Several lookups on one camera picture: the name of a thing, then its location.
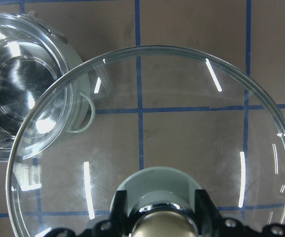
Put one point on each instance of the glass pot lid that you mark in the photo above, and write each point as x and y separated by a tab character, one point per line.
167	121

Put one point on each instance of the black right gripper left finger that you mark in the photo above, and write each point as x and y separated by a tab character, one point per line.
122	218

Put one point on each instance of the mint green cooking pot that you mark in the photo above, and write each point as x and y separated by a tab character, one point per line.
33	55

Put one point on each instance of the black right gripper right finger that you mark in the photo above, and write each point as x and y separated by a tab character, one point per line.
209	221

